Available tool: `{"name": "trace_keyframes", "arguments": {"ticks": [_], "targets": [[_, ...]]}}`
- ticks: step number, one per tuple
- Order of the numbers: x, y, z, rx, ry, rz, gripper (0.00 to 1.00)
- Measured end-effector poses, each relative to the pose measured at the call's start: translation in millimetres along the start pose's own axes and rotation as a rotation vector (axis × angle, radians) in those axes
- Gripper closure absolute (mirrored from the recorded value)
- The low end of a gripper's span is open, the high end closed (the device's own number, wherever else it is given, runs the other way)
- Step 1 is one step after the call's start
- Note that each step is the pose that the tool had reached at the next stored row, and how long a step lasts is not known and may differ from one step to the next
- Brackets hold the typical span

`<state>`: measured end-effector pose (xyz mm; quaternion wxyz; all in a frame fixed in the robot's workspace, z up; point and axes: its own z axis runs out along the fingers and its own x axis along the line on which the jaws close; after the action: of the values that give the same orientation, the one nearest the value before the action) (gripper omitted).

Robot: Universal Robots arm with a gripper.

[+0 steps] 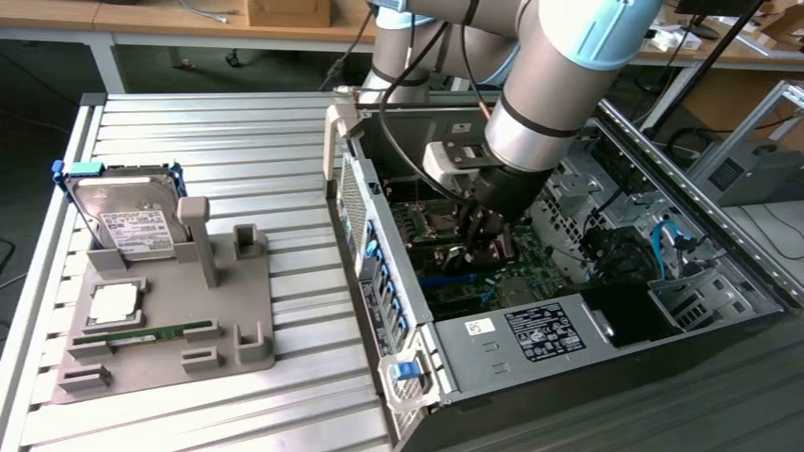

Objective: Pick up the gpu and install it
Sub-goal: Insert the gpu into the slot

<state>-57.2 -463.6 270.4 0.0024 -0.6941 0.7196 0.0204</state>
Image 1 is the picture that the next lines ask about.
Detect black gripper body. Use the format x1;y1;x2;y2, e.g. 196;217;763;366
471;164;559;225

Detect graphics card with black fan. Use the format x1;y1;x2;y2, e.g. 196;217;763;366
418;237;514;283

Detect black RAM stick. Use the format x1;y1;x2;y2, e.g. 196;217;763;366
410;237;467;260

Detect green motherboard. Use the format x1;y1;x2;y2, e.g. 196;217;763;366
383;174;596;322

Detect grey chipset heatsink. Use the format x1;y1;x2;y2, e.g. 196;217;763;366
500;276;539;305

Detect blue expansion slot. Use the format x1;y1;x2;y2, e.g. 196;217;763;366
419;276;484;290

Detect grey power supply unit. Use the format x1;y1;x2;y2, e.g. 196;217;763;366
431;294;623;393

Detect black plastic shroud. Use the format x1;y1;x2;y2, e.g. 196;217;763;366
552;280;684;350

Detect silver disk bay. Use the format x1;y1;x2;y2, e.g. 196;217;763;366
646;270;766;333

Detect open PC case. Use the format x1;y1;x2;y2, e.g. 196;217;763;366
322;89;804;452

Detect grey computer tower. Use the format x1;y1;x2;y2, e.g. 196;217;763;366
687;140;804;208

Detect small white box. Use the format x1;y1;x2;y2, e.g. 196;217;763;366
659;30;704;53

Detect black stand pole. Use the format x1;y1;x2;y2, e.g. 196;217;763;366
639;0;772;137

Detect black monitor with stand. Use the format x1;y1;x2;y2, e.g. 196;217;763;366
675;0;723;41

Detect wooden desk white legs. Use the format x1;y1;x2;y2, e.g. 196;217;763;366
518;0;804;137
0;0;379;95

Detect grey parts rack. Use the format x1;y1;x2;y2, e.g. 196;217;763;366
50;196;279;406

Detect brown cardboard box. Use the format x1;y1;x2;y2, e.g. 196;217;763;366
246;0;334;28

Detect green RAM stick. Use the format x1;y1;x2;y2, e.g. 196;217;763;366
72;323;214;348

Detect hard disk in blue caddy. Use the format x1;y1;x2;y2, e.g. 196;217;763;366
51;158;194;264

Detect folded cardboard piece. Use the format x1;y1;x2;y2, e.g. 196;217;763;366
756;3;804;47

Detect silver CPU chip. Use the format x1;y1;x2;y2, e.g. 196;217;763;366
86;283;142;327

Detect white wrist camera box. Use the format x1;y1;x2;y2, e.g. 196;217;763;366
422;140;508;202

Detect black cable bundle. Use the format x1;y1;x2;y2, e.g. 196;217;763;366
576;225;659;286

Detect light blue wire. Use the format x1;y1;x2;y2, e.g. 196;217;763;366
648;218;703;283

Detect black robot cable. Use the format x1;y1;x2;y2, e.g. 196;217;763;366
316;0;486;208

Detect coiled black cable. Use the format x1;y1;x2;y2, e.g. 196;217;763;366
663;126;719;164

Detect aluminium profile frame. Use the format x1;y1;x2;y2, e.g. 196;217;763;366
687;78;804;183

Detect pale wire with plug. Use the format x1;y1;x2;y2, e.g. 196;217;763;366
178;0;244;24

